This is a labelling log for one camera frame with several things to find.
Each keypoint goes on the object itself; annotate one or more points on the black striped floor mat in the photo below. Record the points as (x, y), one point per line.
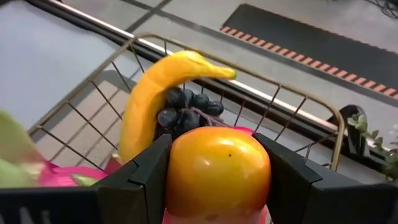
(311, 43)

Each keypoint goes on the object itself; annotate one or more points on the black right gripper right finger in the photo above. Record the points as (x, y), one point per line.
(295, 199)

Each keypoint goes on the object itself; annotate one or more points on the green potted plant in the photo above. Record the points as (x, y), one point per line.
(390, 161)

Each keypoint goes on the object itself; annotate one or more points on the pink dragon fruit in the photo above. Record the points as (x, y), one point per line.
(62, 179)

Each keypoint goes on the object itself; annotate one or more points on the black grape bunch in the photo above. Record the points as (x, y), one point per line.
(186, 118)

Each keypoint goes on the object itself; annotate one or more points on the yellow banana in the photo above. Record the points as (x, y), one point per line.
(146, 105)

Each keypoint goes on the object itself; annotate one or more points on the round orange fruit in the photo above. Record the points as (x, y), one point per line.
(217, 171)

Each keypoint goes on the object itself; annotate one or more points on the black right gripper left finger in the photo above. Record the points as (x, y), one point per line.
(140, 193)

